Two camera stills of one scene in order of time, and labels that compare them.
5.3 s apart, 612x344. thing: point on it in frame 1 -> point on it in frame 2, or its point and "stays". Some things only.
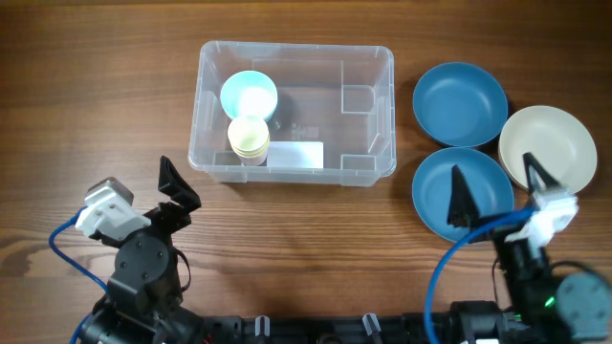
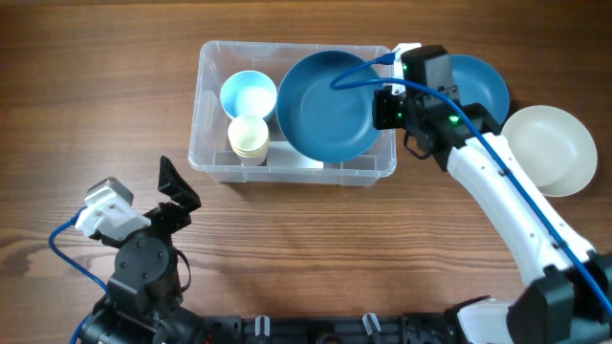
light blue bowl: [249, 93] stays
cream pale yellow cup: [249, 134] stays
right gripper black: [462, 198] -> [385, 118]
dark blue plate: [486, 180] -> [326, 124]
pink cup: [254, 161] stays
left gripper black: [172, 181] stays
